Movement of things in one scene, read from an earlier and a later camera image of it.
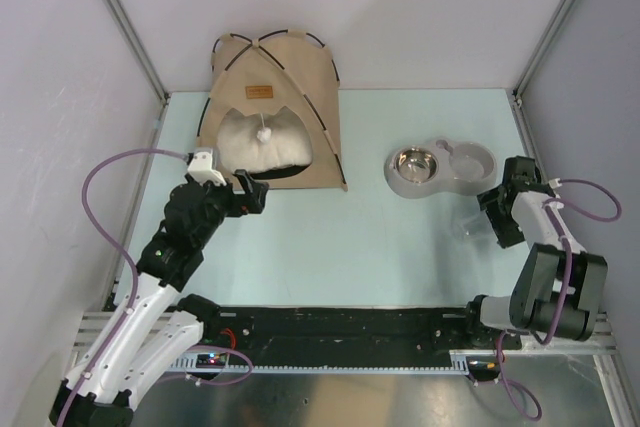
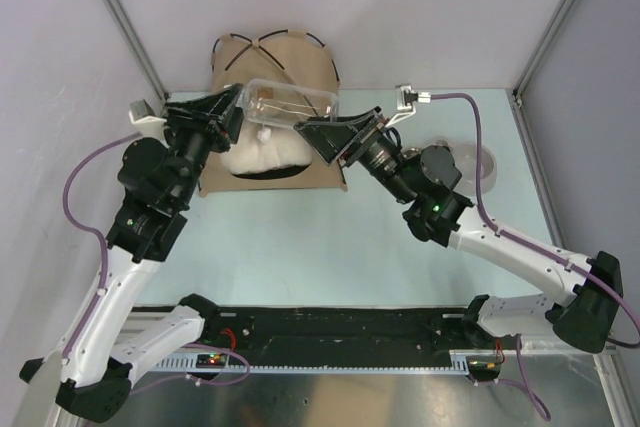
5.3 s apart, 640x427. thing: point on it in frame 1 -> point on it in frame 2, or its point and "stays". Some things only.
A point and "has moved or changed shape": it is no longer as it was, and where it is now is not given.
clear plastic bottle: x=474 y=224 has moved or changed shape
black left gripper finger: x=259 y=190 -> x=234 y=123
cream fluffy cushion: x=260 y=142 stays
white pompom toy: x=264 y=135 stays
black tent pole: x=247 y=50 stays
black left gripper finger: x=245 y=179 -> x=219 y=104
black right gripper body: x=505 y=225 -> x=378 y=154
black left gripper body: x=223 y=202 -> x=198 y=136
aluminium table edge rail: x=341 y=339 stays
